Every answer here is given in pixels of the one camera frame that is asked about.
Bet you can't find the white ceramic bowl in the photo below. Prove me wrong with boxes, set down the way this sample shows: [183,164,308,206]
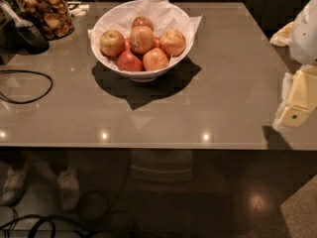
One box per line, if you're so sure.
[90,0,195,83]

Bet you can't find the black scoop with grey handle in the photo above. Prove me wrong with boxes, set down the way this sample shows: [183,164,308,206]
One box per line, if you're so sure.
[0,0,50,55]

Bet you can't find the black cable on table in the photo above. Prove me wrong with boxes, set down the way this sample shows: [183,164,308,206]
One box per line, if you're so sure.
[0,69,54,105]

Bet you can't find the black cables on floor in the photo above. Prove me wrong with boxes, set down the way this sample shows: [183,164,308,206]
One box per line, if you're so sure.
[0,149,133,238]

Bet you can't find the white paper bowl liner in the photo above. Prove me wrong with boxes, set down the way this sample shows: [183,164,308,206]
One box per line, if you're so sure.
[87,0,203,71]

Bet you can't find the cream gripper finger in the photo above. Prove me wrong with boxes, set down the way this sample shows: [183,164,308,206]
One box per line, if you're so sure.
[269,22,293,47]
[272,64,317,131]

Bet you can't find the white shoe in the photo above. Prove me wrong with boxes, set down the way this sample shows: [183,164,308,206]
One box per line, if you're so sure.
[57,166,80,211]
[2,163,29,205]

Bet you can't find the yellow-red apple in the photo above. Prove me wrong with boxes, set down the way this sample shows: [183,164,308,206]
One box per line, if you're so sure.
[159,29,186,57]
[129,26,156,55]

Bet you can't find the front right orange apple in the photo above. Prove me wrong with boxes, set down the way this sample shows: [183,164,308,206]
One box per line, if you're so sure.
[143,48,168,71]

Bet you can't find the left yellow-green apple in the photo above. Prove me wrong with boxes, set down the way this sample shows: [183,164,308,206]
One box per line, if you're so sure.
[99,30,125,58]

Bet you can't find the rear red apple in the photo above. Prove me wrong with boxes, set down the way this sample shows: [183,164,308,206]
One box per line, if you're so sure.
[132,16,154,30]

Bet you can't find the left white shoe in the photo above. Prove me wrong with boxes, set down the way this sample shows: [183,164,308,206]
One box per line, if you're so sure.
[2,163,29,205]

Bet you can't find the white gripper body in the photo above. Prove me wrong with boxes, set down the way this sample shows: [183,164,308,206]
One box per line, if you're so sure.
[289,0,317,65]

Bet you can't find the front red apple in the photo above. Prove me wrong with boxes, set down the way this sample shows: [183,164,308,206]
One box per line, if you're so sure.
[116,51,143,71]

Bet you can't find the hidden small red apple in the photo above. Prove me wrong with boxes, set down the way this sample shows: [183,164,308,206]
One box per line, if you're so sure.
[125,38,131,52]

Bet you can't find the right white shoe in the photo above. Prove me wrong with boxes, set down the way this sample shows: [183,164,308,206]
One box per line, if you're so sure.
[57,166,80,211]

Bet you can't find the small white objects behind jar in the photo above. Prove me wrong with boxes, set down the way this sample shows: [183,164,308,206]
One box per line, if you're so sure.
[68,4,90,17]

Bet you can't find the glass jar of dried chips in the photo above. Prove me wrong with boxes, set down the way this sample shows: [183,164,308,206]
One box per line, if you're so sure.
[16,0,74,41]

